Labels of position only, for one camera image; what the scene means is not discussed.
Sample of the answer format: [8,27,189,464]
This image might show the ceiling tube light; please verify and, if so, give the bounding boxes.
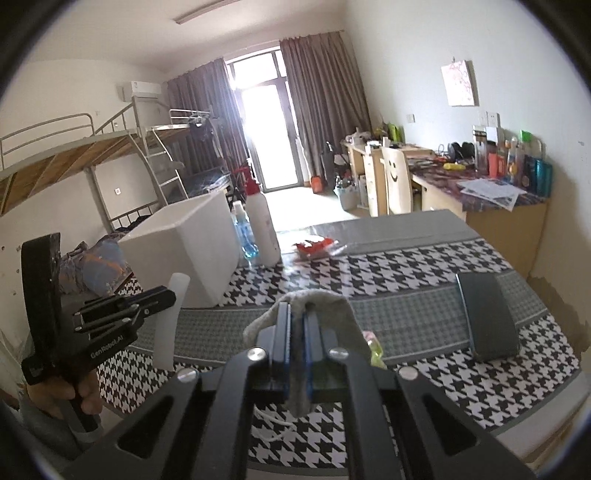
[173,0,241,25]

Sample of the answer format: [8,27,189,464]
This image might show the wooden chair smiley face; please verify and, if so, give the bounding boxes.
[381,145,414,217]

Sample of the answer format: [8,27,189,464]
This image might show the white air conditioner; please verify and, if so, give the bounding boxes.
[117,80,162,101]

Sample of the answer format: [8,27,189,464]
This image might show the glass balcony door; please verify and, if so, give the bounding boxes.
[227,48,305,191]

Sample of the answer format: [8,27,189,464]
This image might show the brown curtain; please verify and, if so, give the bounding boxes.
[279,30,375,183]
[166,58,250,176]

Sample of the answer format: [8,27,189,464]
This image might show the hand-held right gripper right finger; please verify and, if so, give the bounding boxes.
[300,310,536,480]

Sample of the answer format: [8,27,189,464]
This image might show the full waste bin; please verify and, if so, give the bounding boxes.
[335,185,361,212]

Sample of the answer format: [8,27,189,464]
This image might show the white foam box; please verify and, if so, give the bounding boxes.
[117,189,241,309]

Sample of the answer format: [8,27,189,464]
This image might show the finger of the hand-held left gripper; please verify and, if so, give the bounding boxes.
[71,285,178,334]

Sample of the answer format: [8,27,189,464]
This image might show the green printed plastic bag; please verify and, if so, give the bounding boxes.
[362,330,386,369]

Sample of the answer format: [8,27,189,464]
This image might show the dark flat case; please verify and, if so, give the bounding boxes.
[455,271,522,363]

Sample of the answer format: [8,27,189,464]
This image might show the grey towel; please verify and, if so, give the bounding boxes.
[242,290,375,414]

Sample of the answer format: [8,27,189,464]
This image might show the houndstooth tablecloth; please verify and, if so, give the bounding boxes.
[95,209,585,480]

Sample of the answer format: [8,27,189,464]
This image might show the blue patterned quilt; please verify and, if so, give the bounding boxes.
[58,233,132,296]

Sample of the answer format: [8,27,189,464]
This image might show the grey metal bunk bed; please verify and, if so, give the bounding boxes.
[143,108,236,204]
[0,99,185,241]

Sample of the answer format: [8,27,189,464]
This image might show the red snack packet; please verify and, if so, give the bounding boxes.
[293,235,340,260]

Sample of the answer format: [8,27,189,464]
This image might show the dark hanging clothes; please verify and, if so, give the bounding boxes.
[189,117,222,153]

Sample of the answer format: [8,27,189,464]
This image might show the wooden desk with drawers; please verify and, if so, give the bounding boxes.
[342,138,389,217]

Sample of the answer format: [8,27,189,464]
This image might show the person's left forearm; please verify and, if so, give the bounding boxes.
[0,392,93,467]

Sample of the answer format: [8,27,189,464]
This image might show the clear bottle blue liquid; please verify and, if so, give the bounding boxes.
[230,200,259,268]

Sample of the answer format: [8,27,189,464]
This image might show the printed papers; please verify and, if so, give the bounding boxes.
[456,178,522,212]

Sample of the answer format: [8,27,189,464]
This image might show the wall picture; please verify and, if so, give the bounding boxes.
[441,59,480,108]

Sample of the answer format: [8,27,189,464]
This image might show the wooden desk patterned cover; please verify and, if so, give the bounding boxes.
[409,157,550,280]

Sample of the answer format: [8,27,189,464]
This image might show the row of bottles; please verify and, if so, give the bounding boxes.
[471,124,554,198]

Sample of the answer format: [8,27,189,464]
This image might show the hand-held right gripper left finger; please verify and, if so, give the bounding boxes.
[60,305,294,480]

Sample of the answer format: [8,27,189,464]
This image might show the white pump lotion bottle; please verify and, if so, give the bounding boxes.
[245,173,281,267]

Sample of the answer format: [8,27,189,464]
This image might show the person's left hand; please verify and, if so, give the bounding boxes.
[21,369,105,420]

